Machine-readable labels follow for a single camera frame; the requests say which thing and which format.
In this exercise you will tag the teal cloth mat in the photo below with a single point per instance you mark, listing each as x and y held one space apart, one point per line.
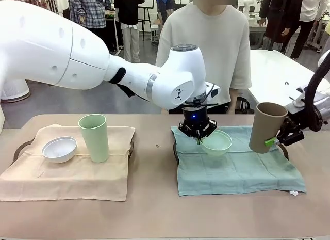
239 173

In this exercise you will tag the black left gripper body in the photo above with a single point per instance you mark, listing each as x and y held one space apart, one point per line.
196 117

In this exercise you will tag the white background table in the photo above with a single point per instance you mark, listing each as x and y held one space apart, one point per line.
273 72

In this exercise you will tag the person in cream sweater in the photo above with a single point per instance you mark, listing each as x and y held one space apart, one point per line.
206 44

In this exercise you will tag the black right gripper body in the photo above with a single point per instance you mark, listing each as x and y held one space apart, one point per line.
291 134

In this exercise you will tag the tall brown cup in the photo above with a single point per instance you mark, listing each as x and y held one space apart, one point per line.
266 129

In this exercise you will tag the white cloth label tag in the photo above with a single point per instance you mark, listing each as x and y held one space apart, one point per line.
293 192

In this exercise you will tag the bystander in white shirt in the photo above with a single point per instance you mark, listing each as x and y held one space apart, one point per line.
306 23

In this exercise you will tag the black chair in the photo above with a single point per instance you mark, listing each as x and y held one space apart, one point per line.
243 105

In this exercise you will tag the bystander in dark coat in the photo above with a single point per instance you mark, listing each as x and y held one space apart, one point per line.
279 18

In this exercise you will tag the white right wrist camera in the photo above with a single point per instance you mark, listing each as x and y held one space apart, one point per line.
299 102

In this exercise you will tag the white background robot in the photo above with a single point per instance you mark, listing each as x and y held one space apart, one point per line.
248 2

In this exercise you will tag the bystander in blue top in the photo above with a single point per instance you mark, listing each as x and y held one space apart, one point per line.
163 5

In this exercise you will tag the light green bowl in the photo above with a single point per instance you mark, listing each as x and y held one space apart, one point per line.
219 147

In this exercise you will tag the bystander in black top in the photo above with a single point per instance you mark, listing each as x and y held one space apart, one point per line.
130 18

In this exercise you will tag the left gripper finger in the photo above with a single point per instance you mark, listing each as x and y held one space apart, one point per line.
190 133
209 129

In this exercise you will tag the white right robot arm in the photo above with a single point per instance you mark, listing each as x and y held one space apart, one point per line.
324 100

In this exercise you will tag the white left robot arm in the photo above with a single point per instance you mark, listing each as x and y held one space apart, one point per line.
51 44

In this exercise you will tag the beige cloth mat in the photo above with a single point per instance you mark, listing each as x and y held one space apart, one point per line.
64 180

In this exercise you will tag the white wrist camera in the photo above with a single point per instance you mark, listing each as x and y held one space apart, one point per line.
299 102
215 91

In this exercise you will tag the person's left forearm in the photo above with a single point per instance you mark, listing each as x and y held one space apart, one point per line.
234 100

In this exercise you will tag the bystander in plaid shirt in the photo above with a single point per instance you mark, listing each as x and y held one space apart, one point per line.
87 7

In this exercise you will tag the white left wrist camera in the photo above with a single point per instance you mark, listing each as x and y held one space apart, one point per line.
215 91

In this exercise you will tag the white round appliance base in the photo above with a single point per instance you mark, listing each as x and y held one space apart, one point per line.
14 91

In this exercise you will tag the black easel stand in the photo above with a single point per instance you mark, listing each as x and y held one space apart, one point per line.
147 18

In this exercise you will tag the white bowl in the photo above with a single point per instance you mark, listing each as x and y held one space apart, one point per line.
60 152

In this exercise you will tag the tall light green cup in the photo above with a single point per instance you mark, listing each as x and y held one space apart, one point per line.
94 139

